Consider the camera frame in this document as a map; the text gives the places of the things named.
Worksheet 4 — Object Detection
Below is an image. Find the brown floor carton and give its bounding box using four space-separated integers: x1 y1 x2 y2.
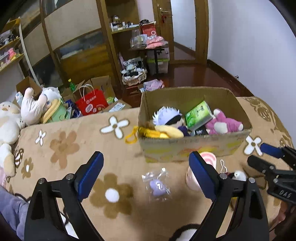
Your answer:
61 75 115 102

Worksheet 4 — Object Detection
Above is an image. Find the red gift box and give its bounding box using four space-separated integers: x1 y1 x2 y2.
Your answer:
140 22 157 37

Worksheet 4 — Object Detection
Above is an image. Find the person's right hand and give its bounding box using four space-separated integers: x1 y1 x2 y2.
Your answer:
275 201 289 224

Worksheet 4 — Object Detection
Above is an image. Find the red paper shopping bag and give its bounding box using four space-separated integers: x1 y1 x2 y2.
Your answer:
75 84 108 116

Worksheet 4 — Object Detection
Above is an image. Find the small carton with packets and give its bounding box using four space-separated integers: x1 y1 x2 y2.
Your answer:
138 79 165 93

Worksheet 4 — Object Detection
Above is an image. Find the white pink elephant plush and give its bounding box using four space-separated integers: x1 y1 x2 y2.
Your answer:
21 87 48 126

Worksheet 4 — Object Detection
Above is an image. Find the purple clothed leg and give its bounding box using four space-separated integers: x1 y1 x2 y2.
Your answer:
1 186 29 240

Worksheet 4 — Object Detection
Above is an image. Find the pink strawberry bear plush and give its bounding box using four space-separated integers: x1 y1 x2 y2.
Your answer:
205 109 244 135

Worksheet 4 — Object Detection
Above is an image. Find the green tissue pack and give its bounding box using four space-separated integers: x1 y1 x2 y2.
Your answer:
185 101 213 131

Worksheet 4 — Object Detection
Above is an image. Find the open cardboard box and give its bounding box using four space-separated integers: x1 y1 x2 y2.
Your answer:
138 87 252 162

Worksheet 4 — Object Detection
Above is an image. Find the pink folded cloth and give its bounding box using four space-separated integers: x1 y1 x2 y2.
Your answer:
146 36 166 49

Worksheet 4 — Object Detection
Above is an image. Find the green glass bottle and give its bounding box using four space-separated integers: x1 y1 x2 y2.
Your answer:
68 79 76 92

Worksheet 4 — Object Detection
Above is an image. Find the bagged purple charm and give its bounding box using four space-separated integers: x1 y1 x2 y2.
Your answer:
142 167 171 202

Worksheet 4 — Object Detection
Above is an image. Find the large cream duck plush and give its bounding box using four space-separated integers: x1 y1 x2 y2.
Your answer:
0 101 26 177

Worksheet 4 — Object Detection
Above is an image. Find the green yellow plush bag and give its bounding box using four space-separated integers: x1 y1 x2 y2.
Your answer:
40 99 70 123

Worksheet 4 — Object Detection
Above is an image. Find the floral beige blanket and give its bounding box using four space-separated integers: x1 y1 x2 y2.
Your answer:
6 97 294 240

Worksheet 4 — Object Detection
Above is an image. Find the clear storage bin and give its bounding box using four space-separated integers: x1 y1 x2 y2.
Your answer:
147 59 170 75

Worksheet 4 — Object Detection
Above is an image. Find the white haired purple doll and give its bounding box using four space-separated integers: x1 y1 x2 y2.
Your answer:
152 106 189 137

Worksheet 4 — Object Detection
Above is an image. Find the large wooden wardrobe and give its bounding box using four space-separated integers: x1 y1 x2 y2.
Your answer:
13 0 139 90

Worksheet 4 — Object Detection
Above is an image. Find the white toy shelf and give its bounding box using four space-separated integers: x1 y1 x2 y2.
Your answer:
1 17 41 86

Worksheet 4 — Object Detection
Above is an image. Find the labelled parcel box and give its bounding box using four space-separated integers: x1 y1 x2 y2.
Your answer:
103 99 132 112

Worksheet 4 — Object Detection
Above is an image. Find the small black side table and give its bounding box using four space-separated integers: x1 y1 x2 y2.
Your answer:
129 45 170 75

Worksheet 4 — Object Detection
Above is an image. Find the pink swirl roll plush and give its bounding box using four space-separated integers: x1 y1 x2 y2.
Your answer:
185 152 217 191

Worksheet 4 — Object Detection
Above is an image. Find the brown carton by shelf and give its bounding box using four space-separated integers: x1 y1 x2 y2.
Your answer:
16 76 42 100

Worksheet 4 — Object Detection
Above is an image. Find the lace basket with plush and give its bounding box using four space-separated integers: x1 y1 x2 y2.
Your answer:
121 57 147 87

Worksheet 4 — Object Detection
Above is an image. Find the white fluffy plush ball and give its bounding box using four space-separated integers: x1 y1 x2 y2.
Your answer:
231 170 247 181

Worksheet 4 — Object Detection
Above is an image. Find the black Face tissue pack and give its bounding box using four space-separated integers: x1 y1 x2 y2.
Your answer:
190 126 208 137

